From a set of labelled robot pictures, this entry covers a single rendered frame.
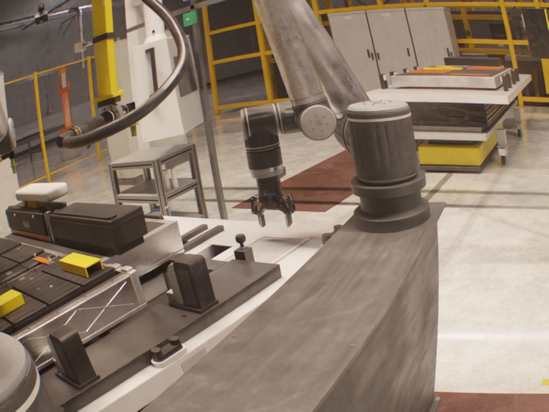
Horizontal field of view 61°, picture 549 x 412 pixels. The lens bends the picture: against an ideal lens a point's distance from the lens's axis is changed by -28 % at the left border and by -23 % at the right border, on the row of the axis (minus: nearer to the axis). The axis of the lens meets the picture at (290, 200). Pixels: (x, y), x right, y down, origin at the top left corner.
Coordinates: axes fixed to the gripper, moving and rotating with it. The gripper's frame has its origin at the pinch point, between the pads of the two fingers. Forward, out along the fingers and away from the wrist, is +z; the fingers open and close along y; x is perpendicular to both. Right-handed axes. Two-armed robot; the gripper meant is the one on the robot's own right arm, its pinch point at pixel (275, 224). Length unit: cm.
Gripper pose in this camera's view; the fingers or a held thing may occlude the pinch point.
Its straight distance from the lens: 198.5
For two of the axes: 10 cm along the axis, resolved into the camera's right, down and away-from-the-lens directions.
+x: 4.1, -3.1, 8.6
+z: 1.6, 9.5, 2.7
